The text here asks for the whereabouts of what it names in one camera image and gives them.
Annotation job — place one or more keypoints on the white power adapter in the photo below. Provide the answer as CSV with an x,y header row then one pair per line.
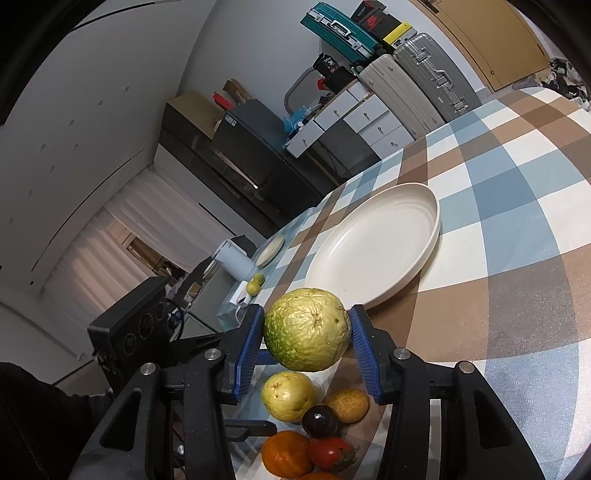
x,y
240,297

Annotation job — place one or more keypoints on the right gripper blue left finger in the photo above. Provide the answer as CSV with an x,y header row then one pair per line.
x,y
248,339

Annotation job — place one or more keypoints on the teal suitcase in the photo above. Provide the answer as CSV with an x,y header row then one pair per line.
x,y
337,29

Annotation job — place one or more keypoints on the dark purple plum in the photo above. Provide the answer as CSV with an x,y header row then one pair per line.
x,y
320,421

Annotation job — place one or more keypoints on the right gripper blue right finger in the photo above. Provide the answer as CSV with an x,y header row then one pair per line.
x,y
372,349

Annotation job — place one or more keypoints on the large cream plate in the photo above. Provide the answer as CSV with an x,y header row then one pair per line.
x,y
379,248

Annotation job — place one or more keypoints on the white kettle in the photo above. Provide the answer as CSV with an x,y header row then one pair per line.
x,y
234,261

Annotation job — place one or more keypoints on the teal checkered side cloth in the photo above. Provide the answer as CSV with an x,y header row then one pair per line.
x,y
232,309

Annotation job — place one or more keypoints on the stacked shoe boxes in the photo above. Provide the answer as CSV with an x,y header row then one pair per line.
x,y
383,26

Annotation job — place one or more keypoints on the black refrigerator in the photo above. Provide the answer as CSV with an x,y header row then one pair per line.
x,y
251,137

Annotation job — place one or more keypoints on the orange fruit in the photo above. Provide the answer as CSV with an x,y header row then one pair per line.
x,y
320,475
286,455

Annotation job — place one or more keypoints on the silver suitcase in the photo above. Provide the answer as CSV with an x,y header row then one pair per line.
x,y
436,74

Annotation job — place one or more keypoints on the white curtain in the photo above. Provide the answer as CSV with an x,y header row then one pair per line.
x,y
95,271

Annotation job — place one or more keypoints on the small cream plate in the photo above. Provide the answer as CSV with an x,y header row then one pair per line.
x,y
270,251

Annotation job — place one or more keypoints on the white drawer desk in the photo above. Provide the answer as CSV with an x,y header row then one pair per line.
x,y
365,113

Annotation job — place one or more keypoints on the checkered tablecloth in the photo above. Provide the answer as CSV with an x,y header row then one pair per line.
x,y
508,287

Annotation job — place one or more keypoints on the small yellow citrus fruit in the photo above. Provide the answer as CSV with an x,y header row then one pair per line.
x,y
253,288

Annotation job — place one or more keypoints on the small green citrus fruit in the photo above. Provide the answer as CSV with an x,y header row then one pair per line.
x,y
259,278

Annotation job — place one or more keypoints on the large green yellow guava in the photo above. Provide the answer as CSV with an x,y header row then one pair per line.
x,y
307,330

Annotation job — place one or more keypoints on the red tomato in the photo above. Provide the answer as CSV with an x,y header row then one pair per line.
x,y
331,454

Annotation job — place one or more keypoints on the wooden door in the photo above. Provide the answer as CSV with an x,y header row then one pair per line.
x,y
495,38

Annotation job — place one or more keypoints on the beige suitcase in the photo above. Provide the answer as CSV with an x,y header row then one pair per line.
x,y
402,96

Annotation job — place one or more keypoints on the brown longan fruit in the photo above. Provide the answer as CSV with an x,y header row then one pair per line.
x,y
349,405

